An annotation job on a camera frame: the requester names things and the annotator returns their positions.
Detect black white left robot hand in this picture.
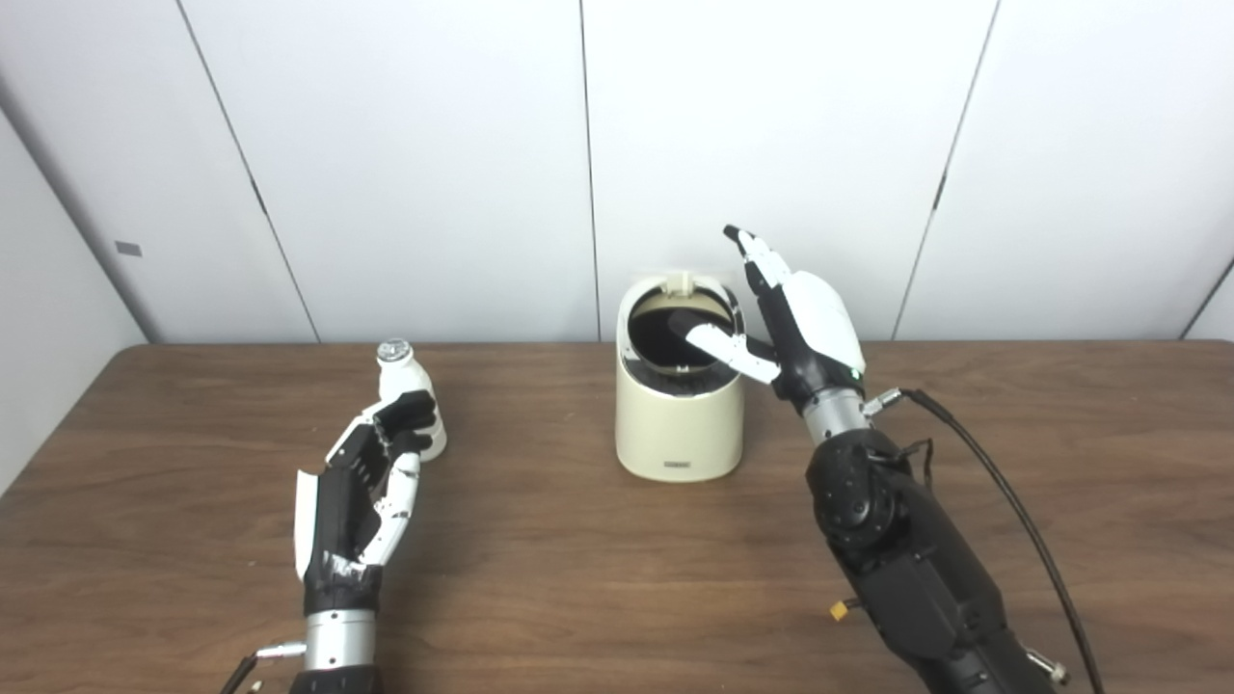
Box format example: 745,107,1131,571
294,390,435,618

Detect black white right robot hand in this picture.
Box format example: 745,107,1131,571
668,225,867,414

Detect cream round bin lid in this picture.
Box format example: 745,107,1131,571
636,273,736,300

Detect small white plastic bottle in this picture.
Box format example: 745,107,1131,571
376,339,447,462

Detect cream-colored bin body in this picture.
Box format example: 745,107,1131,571
615,273,745,483

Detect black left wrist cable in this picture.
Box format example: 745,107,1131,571
220,643,308,694

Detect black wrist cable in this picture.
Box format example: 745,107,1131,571
863,387,1106,694
220,643,308,694

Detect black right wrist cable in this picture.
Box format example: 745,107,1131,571
863,387,1106,694

